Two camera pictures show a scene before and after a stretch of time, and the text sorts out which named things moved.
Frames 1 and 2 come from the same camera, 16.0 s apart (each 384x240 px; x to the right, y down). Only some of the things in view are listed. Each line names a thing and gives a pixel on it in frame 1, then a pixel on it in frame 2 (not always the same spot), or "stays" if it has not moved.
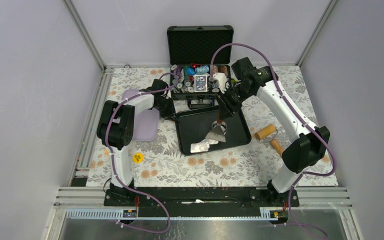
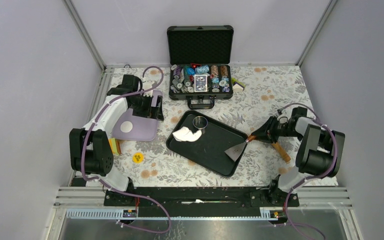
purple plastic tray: (146, 125) stays
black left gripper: (171, 114) -> (151, 112)
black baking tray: (194, 124) -> (219, 137)
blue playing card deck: (200, 83) stays
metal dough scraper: (217, 133) -> (235, 152)
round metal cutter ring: (222, 124) -> (200, 122)
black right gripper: (227, 109) -> (266, 132)
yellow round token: (138, 157) stays
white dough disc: (203, 146) -> (184, 134)
